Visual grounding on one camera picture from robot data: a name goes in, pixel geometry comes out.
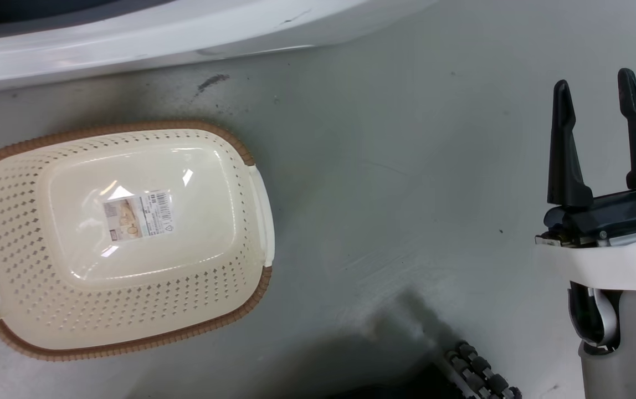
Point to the paper label sticker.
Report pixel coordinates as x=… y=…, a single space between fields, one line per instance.
x=139 y=215

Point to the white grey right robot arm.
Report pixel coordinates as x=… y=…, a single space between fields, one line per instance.
x=628 y=343

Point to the cream perforated laundry basket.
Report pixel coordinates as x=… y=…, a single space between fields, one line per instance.
x=74 y=310

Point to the black roller wheel of base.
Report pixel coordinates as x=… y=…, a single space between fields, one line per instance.
x=478 y=374

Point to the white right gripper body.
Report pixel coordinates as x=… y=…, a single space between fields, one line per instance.
x=611 y=244

